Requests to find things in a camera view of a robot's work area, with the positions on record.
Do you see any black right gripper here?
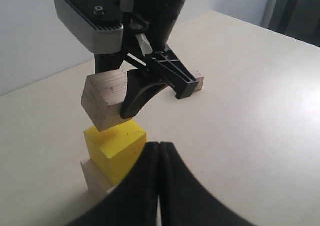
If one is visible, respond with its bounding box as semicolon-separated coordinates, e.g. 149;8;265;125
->
124;0;199;100

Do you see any medium pale wooden cube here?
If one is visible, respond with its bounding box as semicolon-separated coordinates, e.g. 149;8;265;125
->
81;69;131;132

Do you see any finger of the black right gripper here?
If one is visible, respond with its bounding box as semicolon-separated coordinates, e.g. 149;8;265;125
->
120;69;167;119

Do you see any dark window frame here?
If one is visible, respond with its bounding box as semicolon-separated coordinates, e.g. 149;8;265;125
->
261;0;320;47

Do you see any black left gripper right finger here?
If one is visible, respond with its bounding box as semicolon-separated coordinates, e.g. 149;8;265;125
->
159;142;252;226

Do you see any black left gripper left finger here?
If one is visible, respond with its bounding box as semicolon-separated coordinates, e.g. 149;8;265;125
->
68;142;160;226

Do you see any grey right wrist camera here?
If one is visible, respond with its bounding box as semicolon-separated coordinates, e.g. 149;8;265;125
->
53;0;135;55

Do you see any yellow cube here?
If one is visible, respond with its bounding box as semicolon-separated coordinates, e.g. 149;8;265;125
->
84;120;148;185

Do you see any small pale wooden cube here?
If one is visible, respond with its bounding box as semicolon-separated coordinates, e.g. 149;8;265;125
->
191;70;205;92

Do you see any large pale wooden cube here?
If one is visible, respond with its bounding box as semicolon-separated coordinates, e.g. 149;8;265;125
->
80;159;117;202

